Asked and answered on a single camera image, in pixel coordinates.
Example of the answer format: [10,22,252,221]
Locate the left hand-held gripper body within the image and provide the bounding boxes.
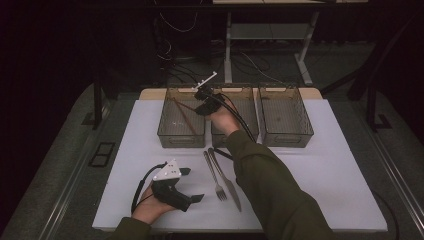
[151,159,193,213]

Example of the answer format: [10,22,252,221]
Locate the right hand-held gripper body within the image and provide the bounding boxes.
[192,70,225,113]

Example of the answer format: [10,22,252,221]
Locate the metal fork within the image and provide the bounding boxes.
[203,150,228,202]

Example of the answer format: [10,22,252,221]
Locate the transparent grey plastic bin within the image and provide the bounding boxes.
[258,84,315,148]
[211,85,260,149]
[157,85,208,149]

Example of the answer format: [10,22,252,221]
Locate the person's left hand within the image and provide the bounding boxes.
[131,181,178,225]

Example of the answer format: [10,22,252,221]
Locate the person's right hand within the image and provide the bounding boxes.
[208,105,242,137]

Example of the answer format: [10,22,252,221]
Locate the metal table knife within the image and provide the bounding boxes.
[207,147,242,213]

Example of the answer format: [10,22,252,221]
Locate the white table mat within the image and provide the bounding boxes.
[92,98,389,233]

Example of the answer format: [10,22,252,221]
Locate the black metal stand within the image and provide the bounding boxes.
[364,83,394,133]
[81,74,113,131]

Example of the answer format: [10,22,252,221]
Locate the black slanted stand leg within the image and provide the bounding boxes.
[321,16,416,101]

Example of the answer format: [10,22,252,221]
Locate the black floor cable tangle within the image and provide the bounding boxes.
[154,33,224,84]

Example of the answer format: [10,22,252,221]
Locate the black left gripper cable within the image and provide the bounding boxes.
[130,162,168,214]

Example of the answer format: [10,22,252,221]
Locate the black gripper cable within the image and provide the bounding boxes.
[130,162,168,214]
[208,92,401,240]

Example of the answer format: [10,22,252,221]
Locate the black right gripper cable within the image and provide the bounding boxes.
[208,92,401,240]

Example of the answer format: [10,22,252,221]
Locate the white metal desk frame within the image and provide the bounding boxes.
[212,0,369,87]

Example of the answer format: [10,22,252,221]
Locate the white floor cable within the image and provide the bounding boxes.
[239,51,284,84]

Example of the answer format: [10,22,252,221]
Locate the hanging light cable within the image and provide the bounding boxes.
[159,12,199,34]

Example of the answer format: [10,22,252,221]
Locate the black floor outlet frame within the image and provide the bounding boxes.
[88,142,117,168]

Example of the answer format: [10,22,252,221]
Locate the metal floor rail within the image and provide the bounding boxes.
[36,99,113,240]
[363,126,424,228]

